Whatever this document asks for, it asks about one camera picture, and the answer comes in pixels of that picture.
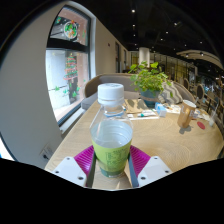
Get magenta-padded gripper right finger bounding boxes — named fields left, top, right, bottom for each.
left=128, top=144, right=174, bottom=189

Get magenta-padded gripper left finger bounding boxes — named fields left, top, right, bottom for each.
left=51, top=144, right=98, bottom=189

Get clear green-labelled drink bottle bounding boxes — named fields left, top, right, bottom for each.
left=89, top=82, right=134, bottom=178

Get small blue white box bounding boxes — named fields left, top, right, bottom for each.
left=154, top=102, right=168, bottom=118

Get brown card with leaf shapes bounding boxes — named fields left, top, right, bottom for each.
left=124, top=98, right=148, bottom=114

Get tan mug with white inside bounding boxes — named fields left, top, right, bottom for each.
left=176, top=99, right=198, bottom=129

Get flat round red coaster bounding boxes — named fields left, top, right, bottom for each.
left=196, top=120, right=207, bottom=130

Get green potted plant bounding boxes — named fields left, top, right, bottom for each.
left=128, top=60, right=173, bottom=108

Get grey curved sofa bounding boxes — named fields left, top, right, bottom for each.
left=81, top=73, right=198, bottom=111

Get window with festive decals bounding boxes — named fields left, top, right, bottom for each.
left=44, top=4, right=92, bottom=126

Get group of round-backed chairs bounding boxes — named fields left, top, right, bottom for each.
left=181, top=76, right=224, bottom=111

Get white round pillar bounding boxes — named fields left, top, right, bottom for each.
left=138, top=47, right=151, bottom=68

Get ceiling spot lights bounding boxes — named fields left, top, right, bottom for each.
left=129, top=8, right=208, bottom=58

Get white wall socket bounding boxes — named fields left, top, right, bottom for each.
left=39, top=144, right=55, bottom=161

